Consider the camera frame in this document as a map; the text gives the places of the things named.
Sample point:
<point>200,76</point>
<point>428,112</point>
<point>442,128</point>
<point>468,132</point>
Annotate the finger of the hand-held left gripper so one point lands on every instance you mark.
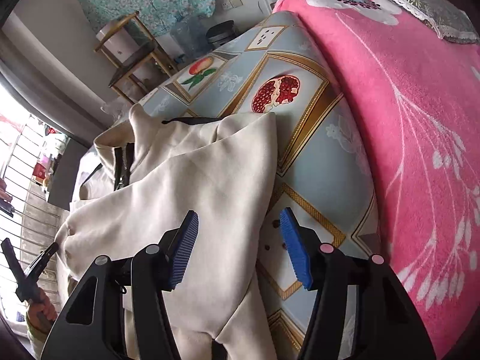
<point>41,258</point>

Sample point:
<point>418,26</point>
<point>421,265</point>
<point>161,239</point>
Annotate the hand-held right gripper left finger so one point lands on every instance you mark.
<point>183,247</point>

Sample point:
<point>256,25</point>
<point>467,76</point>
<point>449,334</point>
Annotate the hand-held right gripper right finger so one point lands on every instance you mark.
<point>294,247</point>

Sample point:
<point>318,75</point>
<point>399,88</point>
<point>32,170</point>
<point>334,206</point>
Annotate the beige zip jacket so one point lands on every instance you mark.
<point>187,168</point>

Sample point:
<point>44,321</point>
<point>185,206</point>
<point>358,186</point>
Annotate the person's left forearm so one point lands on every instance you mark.
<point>37,341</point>

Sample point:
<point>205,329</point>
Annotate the person's left hand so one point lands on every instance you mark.
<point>45,307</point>

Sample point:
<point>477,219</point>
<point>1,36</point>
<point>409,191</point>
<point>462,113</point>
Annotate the metal window railing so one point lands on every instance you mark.
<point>41,215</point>

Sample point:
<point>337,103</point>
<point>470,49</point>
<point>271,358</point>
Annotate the red gift box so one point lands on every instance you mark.
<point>38,170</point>

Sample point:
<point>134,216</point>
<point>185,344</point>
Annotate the fruit-print tablecloth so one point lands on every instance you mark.
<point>326,165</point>

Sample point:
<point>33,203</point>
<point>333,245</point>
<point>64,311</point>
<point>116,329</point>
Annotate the dark low cabinet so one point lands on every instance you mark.
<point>71,172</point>

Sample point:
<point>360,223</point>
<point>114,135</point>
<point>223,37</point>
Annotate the clear plastic bag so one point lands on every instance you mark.
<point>112,109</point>

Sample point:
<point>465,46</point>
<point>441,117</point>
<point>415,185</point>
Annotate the pink floral blanket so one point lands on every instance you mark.
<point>412,120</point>

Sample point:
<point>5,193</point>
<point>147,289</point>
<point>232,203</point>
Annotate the grey curtain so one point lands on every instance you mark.
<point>45,75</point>

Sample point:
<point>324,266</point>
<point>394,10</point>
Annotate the wooden chair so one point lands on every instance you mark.
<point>131,62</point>

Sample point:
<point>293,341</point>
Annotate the empty clear water jug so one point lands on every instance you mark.
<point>189,37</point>

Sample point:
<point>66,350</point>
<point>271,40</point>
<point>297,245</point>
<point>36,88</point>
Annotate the white cardboard box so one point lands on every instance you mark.
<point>112,43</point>

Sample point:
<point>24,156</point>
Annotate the black trash bin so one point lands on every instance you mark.
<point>221,33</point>

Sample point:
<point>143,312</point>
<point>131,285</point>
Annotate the white water dispenser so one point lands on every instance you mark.
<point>270,2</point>

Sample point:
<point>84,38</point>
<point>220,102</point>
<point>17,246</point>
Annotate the grey lace-trimmed cushion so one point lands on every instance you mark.
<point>442,11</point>

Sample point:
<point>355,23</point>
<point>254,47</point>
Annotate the white wall socket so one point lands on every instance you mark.
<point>230,4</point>

